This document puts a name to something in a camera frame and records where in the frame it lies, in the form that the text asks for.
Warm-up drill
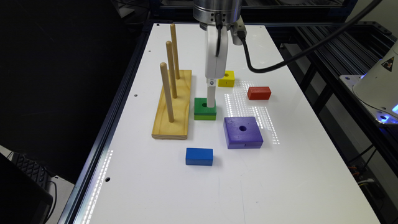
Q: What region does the blue rectangular block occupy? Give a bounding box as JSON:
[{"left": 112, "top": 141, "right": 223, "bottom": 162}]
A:
[{"left": 185, "top": 147, "right": 213, "bottom": 166}]

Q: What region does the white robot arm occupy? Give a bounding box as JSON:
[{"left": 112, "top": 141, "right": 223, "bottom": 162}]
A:
[{"left": 193, "top": 0, "right": 246, "bottom": 108}]

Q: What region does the far wooden peg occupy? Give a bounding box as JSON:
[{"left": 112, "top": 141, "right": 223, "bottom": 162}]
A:
[{"left": 170, "top": 24, "right": 180, "bottom": 80}]

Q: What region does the yellow block with hole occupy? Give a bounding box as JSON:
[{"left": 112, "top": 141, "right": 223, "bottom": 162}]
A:
[{"left": 218, "top": 70, "right": 235, "bottom": 87}]

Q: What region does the near wooden peg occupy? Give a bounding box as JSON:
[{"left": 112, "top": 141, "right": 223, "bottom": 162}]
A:
[{"left": 160, "top": 62, "right": 174, "bottom": 123}]

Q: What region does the black monitor corner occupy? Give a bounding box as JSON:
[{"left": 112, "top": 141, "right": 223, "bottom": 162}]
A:
[{"left": 1, "top": 155, "right": 53, "bottom": 224}]

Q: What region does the red rectangular block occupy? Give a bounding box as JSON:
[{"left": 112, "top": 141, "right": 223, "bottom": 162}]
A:
[{"left": 247, "top": 86, "right": 272, "bottom": 100}]

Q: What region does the black keyboard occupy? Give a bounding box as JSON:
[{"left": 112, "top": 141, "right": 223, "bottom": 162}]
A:
[{"left": 11, "top": 153, "right": 49, "bottom": 190}]

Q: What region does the middle wooden peg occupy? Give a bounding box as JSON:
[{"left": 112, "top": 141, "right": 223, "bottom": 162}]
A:
[{"left": 165, "top": 40, "right": 177, "bottom": 98}]

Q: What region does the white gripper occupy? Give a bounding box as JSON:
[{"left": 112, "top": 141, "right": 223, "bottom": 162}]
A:
[{"left": 205, "top": 25, "right": 228, "bottom": 108}]

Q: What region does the black camera cable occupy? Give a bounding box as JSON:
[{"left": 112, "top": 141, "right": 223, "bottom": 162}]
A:
[{"left": 241, "top": 0, "right": 382, "bottom": 74}]

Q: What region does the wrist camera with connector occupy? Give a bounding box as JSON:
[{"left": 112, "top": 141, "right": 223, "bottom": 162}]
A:
[{"left": 230, "top": 16, "right": 247, "bottom": 45}]

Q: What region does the purple square block with hole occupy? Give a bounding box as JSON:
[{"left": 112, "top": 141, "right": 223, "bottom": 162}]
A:
[{"left": 223, "top": 116, "right": 264, "bottom": 149}]

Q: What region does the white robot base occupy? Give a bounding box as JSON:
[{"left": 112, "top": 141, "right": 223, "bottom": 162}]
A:
[{"left": 340, "top": 44, "right": 397, "bottom": 125}]

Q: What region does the wooden peg board base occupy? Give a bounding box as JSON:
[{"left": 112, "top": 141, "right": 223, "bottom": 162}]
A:
[{"left": 152, "top": 70, "right": 192, "bottom": 140}]

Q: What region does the wooden peg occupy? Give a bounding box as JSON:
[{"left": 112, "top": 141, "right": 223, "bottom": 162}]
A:
[
  {"left": 165, "top": 40, "right": 177, "bottom": 98},
  {"left": 170, "top": 24, "right": 180, "bottom": 80},
  {"left": 160, "top": 62, "right": 174, "bottom": 123}
]

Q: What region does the black aluminium table frame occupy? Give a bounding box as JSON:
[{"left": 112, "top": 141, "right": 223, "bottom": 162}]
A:
[{"left": 58, "top": 20, "right": 163, "bottom": 224}]

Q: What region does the green block with hole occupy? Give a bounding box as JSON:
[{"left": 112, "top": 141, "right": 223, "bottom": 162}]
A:
[{"left": 194, "top": 98, "right": 216, "bottom": 120}]

